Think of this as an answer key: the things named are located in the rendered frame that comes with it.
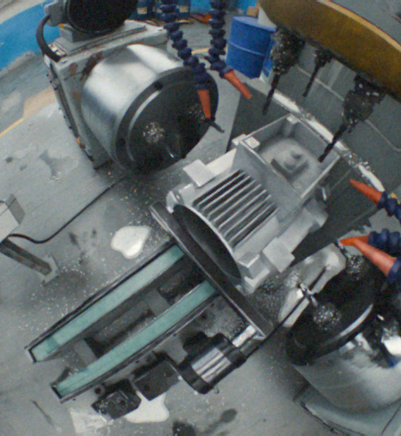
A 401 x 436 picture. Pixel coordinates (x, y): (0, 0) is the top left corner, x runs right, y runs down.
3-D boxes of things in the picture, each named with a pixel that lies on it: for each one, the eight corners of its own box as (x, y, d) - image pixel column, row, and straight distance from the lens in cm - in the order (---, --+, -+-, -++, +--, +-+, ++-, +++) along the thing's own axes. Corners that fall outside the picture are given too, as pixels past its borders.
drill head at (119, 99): (145, 91, 79) (142, 24, 69) (223, 153, 57) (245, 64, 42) (77, 125, 73) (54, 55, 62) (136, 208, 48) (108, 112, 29)
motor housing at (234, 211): (238, 176, 52) (262, 112, 39) (297, 236, 50) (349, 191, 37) (167, 227, 44) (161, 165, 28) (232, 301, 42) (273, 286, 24)
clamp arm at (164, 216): (270, 324, 36) (163, 205, 37) (277, 324, 33) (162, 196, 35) (253, 341, 35) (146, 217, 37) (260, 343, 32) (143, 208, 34)
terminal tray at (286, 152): (274, 142, 40) (289, 112, 36) (320, 184, 39) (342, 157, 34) (225, 173, 33) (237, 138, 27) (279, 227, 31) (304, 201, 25)
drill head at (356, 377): (311, 240, 53) (387, 180, 36) (391, 345, 71) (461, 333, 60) (233, 323, 43) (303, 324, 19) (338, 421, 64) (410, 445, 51)
